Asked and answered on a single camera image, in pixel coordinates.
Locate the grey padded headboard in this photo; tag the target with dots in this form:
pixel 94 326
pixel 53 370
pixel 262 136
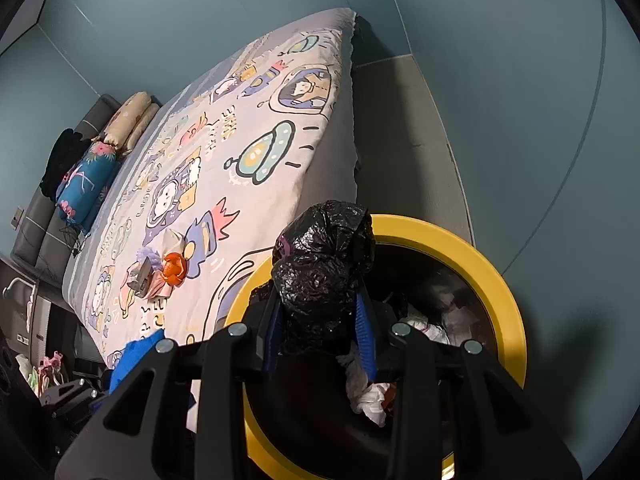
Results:
pixel 47 240

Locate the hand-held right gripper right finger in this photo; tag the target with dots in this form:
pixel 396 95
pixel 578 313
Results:
pixel 366 347

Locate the yellow rimmed trash bin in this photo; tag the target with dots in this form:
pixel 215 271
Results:
pixel 450 245

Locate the wall outlet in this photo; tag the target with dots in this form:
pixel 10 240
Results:
pixel 17 217

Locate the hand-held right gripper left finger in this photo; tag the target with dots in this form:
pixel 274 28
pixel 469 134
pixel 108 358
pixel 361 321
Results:
pixel 272 347

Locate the striped purple green sock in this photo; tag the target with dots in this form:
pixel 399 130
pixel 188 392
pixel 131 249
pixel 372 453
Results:
pixel 151 255

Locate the blue patterned pillow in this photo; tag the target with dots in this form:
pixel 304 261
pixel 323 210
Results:
pixel 87 180

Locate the large black plastic bag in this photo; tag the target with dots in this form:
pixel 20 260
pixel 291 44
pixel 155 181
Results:
pixel 322 280

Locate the pink and green cloth pile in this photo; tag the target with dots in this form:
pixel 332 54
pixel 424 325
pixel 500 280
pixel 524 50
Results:
pixel 42 370

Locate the grey clear wrapper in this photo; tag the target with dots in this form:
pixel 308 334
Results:
pixel 139 280

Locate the black clothing pile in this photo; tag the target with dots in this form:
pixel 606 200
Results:
pixel 65 160

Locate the beige pillows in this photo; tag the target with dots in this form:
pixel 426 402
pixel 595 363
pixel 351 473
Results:
pixel 132 120

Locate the white tissue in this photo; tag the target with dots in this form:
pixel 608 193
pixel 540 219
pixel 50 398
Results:
pixel 425 331

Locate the dark bedside cabinet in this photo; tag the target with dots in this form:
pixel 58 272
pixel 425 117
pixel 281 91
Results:
pixel 25 310

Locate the pale grey crumpled bag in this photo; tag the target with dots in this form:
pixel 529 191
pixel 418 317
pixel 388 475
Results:
pixel 177 242

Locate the bed with cartoon print sheet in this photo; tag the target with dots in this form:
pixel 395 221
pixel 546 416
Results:
pixel 225 110

